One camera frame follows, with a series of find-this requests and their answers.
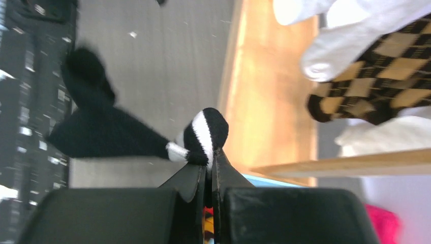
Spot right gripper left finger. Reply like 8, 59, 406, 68
18, 164, 206, 243

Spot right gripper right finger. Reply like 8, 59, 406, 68
212, 151, 379, 244

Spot black sock white stripes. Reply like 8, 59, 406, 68
45, 46, 229, 169

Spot red yellow argyle sock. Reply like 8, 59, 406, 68
202, 207, 214, 244

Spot light blue plastic basket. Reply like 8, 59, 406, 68
242, 174, 302, 188

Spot wooden hanging rack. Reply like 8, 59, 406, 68
219, 1, 430, 186

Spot pink cloth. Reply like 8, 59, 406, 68
365, 204, 402, 244

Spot white sock middle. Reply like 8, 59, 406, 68
300, 1, 430, 82

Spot white sock right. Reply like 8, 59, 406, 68
334, 106, 430, 157

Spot brown argyle sock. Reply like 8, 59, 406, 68
307, 15, 430, 125

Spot white sock with stripes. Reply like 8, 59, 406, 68
272, 0, 336, 26

